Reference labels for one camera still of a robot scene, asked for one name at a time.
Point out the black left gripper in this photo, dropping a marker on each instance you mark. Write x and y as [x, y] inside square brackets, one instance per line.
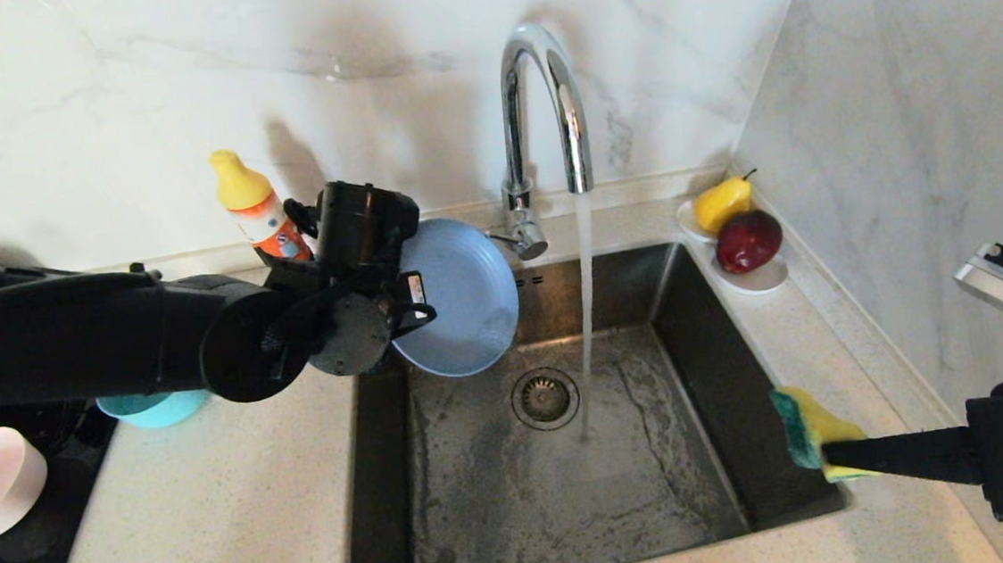
[353, 329]

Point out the blue-grey plate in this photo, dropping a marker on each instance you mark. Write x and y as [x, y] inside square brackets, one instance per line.
[467, 293]

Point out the yellow sponge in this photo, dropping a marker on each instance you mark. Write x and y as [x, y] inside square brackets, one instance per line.
[803, 419]

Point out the chrome gooseneck faucet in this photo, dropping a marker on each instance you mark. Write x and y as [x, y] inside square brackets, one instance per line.
[525, 215]

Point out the orange yellow-capped detergent bottle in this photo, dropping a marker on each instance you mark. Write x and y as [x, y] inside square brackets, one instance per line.
[249, 198]

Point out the teal bowl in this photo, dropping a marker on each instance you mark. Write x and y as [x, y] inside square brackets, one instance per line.
[153, 409]

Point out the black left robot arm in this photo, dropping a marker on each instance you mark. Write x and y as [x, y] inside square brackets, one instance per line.
[68, 342]

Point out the stainless steel sink basin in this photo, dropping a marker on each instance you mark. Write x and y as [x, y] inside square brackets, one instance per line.
[502, 514]

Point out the round metal drain strainer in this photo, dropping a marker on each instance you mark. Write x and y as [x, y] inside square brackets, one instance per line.
[545, 398]

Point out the small white dish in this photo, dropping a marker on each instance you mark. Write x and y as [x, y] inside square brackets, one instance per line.
[758, 281]
[686, 220]

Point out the dark red apple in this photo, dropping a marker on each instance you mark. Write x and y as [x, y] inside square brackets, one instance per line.
[747, 241]

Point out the yellow pear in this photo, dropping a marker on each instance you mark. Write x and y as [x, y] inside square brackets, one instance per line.
[721, 203]

